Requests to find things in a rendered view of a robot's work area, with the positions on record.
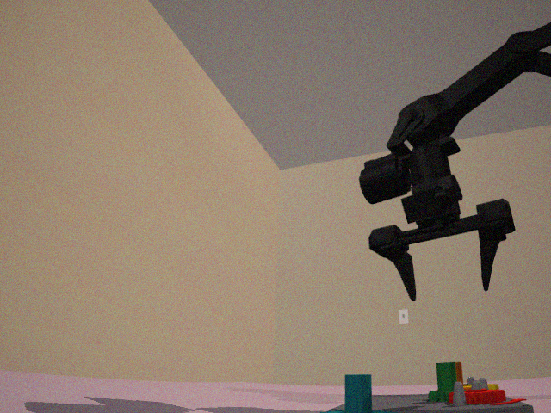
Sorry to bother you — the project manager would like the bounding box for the red gear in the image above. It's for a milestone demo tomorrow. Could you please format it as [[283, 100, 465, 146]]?
[[449, 388, 506, 404]]

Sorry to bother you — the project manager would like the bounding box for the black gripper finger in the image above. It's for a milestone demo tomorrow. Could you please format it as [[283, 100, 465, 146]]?
[[379, 244, 416, 301], [477, 223, 506, 291]]

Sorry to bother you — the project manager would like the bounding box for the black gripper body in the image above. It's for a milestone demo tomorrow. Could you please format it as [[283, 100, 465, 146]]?
[[368, 174, 515, 257]]

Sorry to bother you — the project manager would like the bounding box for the yellow gear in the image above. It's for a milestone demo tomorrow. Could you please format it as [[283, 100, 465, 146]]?
[[463, 384, 499, 390]]

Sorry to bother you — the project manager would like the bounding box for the red curved arrow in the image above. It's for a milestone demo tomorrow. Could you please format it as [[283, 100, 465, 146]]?
[[490, 398, 526, 405]]

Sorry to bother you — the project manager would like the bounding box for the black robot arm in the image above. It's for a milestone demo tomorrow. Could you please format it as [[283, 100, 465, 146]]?
[[359, 22, 551, 225]]

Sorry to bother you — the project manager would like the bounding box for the orange gear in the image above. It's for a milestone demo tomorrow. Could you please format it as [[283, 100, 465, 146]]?
[[455, 362, 471, 390]]

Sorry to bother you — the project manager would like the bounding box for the green gear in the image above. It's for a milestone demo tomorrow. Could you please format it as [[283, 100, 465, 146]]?
[[428, 362, 457, 402]]

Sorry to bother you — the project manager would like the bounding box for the teal gear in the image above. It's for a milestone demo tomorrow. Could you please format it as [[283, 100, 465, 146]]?
[[320, 374, 392, 413]]

